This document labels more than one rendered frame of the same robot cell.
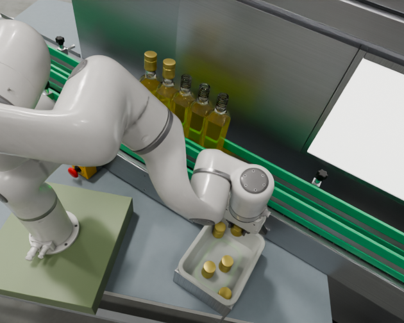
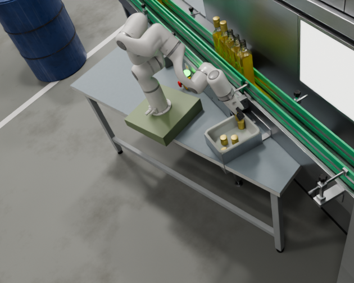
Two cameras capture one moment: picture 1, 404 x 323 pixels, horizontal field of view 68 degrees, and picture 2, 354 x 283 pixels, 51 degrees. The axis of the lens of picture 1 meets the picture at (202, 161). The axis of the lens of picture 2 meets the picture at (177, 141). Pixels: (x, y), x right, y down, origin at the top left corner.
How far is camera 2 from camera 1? 121 cm
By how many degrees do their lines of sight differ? 36
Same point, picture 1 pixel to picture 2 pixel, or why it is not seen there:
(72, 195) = (173, 93)
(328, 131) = (303, 64)
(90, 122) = (145, 42)
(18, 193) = (141, 76)
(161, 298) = (197, 148)
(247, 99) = (269, 44)
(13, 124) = (128, 41)
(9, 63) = (133, 26)
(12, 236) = (144, 106)
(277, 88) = (278, 37)
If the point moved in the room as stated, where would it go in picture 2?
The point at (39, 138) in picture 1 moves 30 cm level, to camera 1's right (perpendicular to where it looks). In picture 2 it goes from (134, 46) to (190, 65)
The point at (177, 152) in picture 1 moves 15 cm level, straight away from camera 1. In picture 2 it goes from (178, 57) to (198, 36)
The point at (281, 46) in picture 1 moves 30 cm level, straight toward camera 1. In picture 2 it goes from (272, 13) to (222, 49)
